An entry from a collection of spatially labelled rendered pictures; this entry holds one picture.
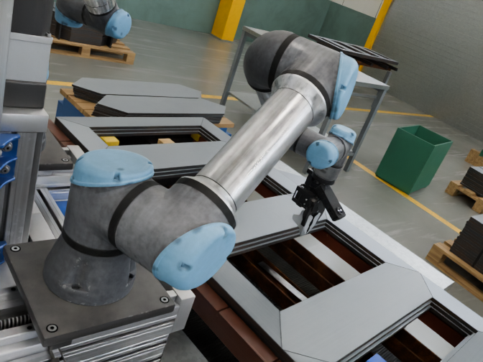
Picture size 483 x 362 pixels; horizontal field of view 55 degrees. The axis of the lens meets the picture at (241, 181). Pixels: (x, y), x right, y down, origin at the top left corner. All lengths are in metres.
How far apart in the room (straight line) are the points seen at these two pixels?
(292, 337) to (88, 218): 0.63
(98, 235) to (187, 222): 0.15
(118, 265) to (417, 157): 4.39
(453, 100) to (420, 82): 0.80
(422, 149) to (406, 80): 5.62
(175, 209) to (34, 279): 0.29
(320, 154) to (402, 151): 3.83
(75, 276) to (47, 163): 0.44
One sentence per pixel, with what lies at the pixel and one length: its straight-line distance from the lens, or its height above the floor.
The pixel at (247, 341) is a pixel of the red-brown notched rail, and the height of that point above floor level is 0.83.
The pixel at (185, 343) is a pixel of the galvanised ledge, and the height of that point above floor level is 0.68.
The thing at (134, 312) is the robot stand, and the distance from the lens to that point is 0.81.
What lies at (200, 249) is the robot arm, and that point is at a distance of 0.63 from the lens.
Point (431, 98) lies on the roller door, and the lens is 10.17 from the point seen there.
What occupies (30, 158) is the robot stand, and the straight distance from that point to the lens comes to 0.90.
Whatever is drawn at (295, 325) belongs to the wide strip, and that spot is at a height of 0.85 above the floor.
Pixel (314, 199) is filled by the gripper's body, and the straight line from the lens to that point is 1.39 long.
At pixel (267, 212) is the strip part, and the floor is 0.85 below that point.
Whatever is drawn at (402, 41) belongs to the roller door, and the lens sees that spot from 10.67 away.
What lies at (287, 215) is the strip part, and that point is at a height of 0.85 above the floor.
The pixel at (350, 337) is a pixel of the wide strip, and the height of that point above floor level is 0.85.
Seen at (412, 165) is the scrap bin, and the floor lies 0.30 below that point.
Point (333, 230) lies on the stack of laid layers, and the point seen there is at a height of 0.83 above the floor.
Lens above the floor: 1.59
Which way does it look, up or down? 25 degrees down
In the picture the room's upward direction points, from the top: 20 degrees clockwise
